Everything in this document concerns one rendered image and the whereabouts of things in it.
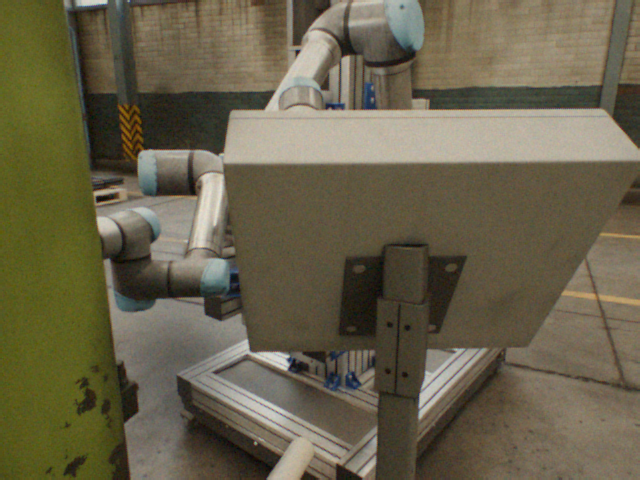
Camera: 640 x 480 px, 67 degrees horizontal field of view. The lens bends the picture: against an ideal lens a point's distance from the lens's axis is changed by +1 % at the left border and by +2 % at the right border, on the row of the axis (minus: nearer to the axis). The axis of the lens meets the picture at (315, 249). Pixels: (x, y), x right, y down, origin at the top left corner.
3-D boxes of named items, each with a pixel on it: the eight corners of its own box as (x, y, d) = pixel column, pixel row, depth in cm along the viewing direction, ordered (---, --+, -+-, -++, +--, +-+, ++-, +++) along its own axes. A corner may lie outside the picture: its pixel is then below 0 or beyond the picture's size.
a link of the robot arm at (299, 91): (328, 108, 88) (315, 65, 83) (332, 143, 81) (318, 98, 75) (287, 120, 90) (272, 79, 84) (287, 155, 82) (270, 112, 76)
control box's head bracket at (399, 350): (351, 336, 60) (354, 229, 56) (462, 356, 55) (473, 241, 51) (319, 379, 51) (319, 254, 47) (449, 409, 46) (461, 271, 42)
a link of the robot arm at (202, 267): (243, 180, 133) (229, 312, 96) (202, 180, 132) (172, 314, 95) (239, 142, 126) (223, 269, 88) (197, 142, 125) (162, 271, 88)
